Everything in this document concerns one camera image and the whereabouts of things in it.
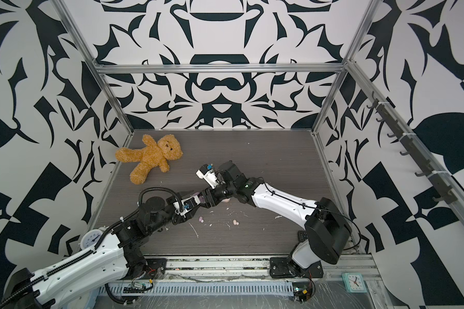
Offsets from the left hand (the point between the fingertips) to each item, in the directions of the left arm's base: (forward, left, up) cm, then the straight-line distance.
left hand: (194, 192), depth 75 cm
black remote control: (-13, -43, -16) cm, 48 cm away
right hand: (-3, -2, 0) cm, 4 cm away
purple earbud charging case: (-5, -4, +6) cm, 9 cm away
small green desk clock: (-30, -58, -16) cm, 67 cm away
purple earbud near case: (-4, -1, -17) cm, 18 cm away
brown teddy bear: (+27, +25, -10) cm, 38 cm away
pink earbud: (-6, -16, -17) cm, 24 cm away
